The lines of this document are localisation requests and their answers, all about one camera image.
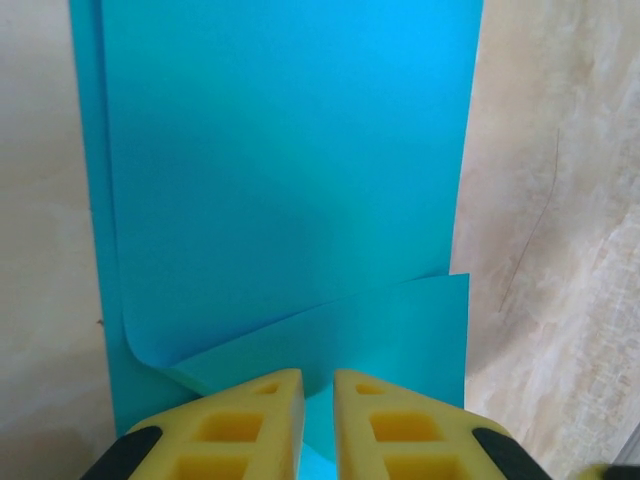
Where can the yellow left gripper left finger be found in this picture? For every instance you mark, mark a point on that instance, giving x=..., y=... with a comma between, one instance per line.
x=285, y=425

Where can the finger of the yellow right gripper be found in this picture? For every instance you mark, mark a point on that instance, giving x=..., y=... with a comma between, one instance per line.
x=617, y=472

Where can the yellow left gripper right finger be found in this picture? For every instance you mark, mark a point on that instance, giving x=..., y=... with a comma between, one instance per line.
x=352, y=425

